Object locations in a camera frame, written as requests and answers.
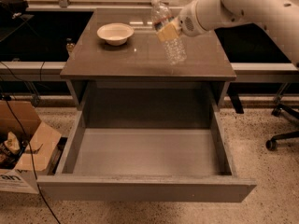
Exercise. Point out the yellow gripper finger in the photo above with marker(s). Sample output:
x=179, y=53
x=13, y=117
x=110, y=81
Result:
x=170, y=31

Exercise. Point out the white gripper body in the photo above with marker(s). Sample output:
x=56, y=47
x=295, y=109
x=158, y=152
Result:
x=188, y=22

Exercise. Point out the clear plastic water bottle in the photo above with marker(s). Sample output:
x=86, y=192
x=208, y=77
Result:
x=174, y=49

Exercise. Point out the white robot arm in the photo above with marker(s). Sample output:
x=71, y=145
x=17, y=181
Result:
x=278, y=18

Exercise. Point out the grey cabinet with counter top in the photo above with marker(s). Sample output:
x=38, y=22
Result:
x=134, y=83

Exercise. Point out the small bottle behind cabinet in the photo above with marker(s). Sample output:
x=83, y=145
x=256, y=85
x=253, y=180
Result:
x=70, y=45

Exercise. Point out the grey open top drawer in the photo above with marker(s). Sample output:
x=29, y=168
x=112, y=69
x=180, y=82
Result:
x=134, y=163

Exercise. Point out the white paper bowl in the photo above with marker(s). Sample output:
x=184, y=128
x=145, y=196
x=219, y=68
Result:
x=115, y=34

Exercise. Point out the black office chair base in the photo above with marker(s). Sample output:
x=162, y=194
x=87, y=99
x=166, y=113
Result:
x=287, y=129

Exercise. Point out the black bag on desk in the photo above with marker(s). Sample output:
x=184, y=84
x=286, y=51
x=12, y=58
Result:
x=9, y=9

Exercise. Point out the brown cardboard box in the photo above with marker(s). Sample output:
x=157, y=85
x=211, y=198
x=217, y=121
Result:
x=28, y=146

